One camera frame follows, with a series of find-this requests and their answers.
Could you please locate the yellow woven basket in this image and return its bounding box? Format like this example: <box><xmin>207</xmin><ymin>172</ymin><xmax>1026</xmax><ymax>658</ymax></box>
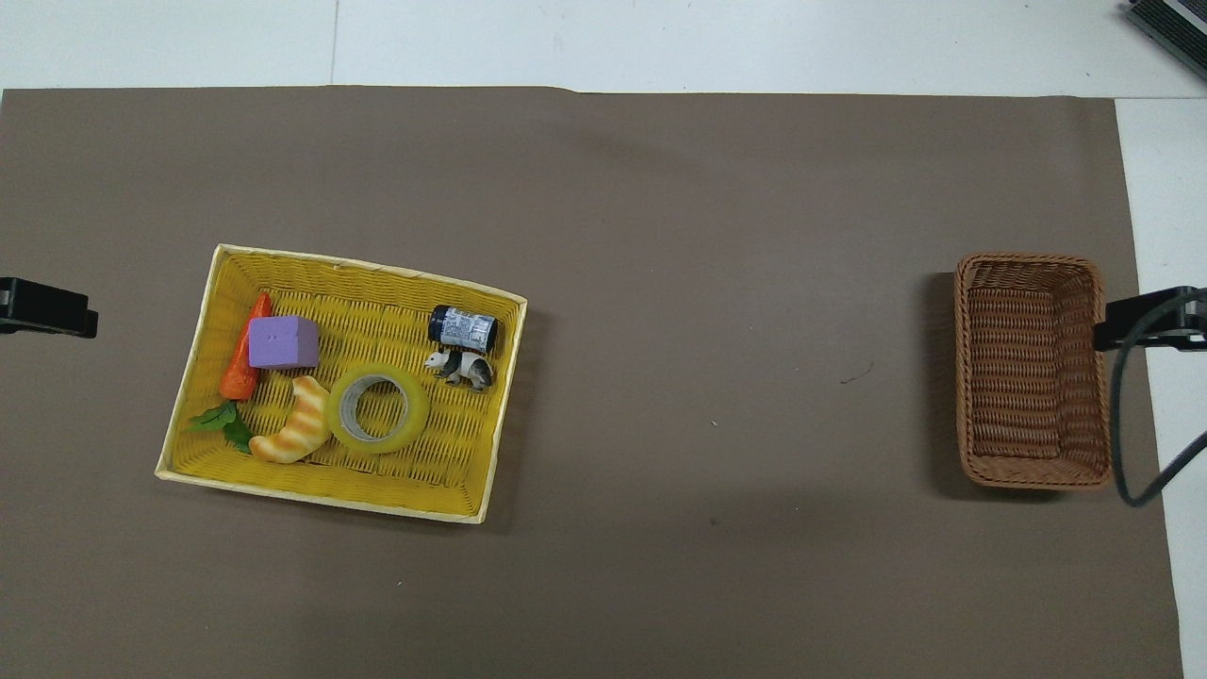
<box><xmin>155</xmin><ymin>243</ymin><xmax>528</xmax><ymax>525</ymax></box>

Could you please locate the yellow tape roll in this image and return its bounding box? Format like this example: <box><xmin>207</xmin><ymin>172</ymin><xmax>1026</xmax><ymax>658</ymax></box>
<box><xmin>326</xmin><ymin>362</ymin><xmax>431</xmax><ymax>455</ymax></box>

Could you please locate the brown wicker basket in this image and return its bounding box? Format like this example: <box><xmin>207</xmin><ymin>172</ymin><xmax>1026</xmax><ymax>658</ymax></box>
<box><xmin>953</xmin><ymin>252</ymin><xmax>1113</xmax><ymax>490</ymax></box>

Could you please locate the dark labelled small jar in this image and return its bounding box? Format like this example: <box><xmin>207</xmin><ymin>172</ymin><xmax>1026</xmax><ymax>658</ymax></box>
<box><xmin>427</xmin><ymin>305</ymin><xmax>499</xmax><ymax>356</ymax></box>

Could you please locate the toy panda figure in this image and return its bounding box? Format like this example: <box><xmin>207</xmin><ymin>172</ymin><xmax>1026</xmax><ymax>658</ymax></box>
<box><xmin>422</xmin><ymin>349</ymin><xmax>495</xmax><ymax>393</ymax></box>

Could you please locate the toy croissant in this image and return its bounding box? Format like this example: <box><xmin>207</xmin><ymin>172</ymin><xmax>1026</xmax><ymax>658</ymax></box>
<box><xmin>248</xmin><ymin>374</ymin><xmax>330</xmax><ymax>465</ymax></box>

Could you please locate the purple foam block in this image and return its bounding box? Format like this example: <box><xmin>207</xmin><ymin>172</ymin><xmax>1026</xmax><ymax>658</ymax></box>
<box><xmin>247</xmin><ymin>315</ymin><xmax>321</xmax><ymax>370</ymax></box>

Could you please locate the orange toy carrot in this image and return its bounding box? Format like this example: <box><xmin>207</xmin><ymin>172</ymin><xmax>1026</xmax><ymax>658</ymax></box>
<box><xmin>187</xmin><ymin>291</ymin><xmax>274</xmax><ymax>455</ymax></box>

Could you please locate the black stand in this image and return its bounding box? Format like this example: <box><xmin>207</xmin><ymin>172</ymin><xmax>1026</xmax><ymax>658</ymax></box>
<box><xmin>0</xmin><ymin>277</ymin><xmax>99</xmax><ymax>339</ymax></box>
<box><xmin>1093</xmin><ymin>286</ymin><xmax>1207</xmax><ymax>354</ymax></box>

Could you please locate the dark grey ribbed device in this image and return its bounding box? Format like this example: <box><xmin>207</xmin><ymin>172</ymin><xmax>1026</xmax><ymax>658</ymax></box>
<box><xmin>1126</xmin><ymin>0</ymin><xmax>1207</xmax><ymax>55</ymax></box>

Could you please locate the black cable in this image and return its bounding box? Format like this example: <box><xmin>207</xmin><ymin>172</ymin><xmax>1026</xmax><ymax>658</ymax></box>
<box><xmin>1110</xmin><ymin>288</ymin><xmax>1207</xmax><ymax>508</ymax></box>

